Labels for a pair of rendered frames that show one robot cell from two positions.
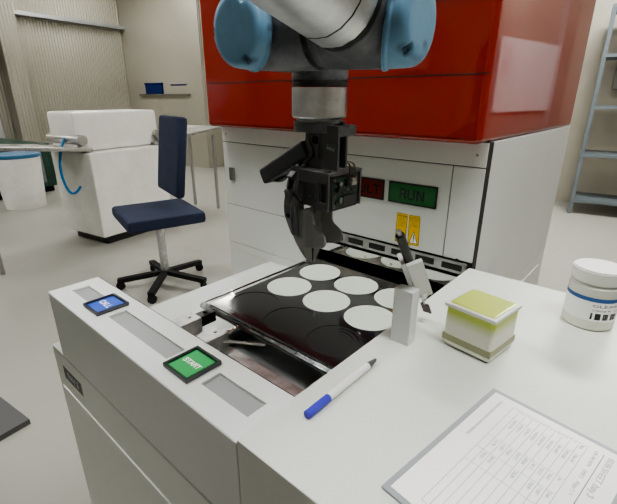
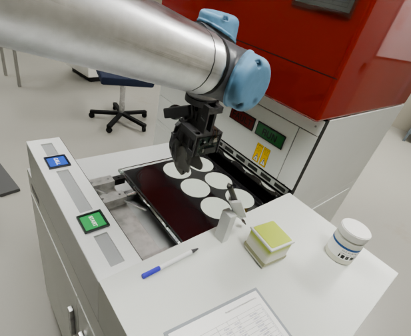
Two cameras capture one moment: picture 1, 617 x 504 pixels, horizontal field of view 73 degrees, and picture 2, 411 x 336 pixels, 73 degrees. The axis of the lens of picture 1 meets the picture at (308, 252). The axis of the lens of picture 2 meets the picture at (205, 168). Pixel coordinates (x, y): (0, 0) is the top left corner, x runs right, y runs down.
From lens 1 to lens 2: 18 cm
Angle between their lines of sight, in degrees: 12
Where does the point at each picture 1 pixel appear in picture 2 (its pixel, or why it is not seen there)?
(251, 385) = (120, 245)
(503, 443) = (241, 325)
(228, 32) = not seen: hidden behind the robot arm
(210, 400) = (94, 249)
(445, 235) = (282, 167)
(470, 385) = (244, 281)
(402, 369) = (210, 259)
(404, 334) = (221, 237)
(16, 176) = not seen: hidden behind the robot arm
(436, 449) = (203, 319)
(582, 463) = not seen: outside the picture
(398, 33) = (232, 97)
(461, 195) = (298, 147)
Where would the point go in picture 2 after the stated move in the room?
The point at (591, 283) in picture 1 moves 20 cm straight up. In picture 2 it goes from (345, 237) to (394, 168)
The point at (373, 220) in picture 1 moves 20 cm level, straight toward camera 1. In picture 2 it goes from (242, 141) to (230, 166)
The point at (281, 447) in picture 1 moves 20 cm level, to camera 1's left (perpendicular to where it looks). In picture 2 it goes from (120, 293) to (16, 263)
